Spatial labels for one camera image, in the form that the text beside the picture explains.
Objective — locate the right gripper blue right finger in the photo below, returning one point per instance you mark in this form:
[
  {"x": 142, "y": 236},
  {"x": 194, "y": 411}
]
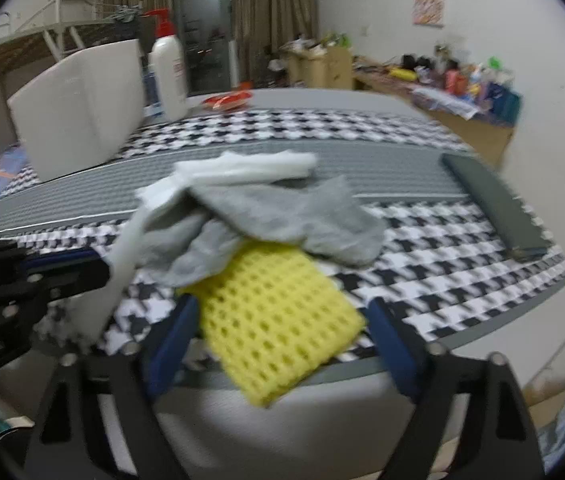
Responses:
[{"x": 400, "y": 346}]

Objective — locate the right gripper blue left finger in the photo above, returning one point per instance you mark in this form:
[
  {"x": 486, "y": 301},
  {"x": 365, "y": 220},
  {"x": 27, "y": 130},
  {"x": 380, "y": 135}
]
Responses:
[{"x": 167, "y": 344}]

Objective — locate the yellow mesh sponge cloth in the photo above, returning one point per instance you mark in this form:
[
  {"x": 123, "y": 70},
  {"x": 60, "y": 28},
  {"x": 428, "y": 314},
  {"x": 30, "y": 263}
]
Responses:
[{"x": 272, "y": 319}]

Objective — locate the grey sock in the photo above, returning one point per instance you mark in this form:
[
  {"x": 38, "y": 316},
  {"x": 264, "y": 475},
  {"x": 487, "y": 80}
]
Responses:
[{"x": 198, "y": 235}]

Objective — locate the houndstooth table cloth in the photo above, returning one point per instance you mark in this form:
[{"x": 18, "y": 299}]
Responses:
[{"x": 442, "y": 267}]

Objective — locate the black smartphone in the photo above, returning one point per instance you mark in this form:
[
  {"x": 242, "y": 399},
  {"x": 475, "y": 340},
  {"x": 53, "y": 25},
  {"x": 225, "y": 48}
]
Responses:
[{"x": 522, "y": 238}]

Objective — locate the white styrofoam box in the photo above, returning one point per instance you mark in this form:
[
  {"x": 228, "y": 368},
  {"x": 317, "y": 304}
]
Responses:
[{"x": 77, "y": 114}]

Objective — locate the red snack packet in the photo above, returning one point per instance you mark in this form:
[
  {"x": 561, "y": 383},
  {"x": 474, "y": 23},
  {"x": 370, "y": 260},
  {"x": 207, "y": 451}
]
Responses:
[{"x": 228, "y": 101}]

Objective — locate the metal bunk bed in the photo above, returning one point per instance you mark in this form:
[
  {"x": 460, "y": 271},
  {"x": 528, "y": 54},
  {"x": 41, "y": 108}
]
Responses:
[{"x": 57, "y": 29}]

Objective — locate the white red pump bottle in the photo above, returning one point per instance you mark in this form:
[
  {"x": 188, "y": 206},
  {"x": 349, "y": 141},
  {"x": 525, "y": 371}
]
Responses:
[{"x": 166, "y": 60}]

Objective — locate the light wooden desk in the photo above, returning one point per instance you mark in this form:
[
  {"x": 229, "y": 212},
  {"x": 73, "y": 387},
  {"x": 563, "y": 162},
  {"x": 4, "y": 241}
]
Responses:
[{"x": 325, "y": 68}]

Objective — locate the glass balcony door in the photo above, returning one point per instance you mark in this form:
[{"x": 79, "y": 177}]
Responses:
[{"x": 205, "y": 30}]

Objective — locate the brown right curtain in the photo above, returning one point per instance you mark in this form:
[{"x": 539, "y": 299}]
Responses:
[{"x": 263, "y": 27}]

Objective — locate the anime girl poster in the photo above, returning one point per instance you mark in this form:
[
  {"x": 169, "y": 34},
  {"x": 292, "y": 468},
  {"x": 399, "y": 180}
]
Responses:
[{"x": 428, "y": 13}]

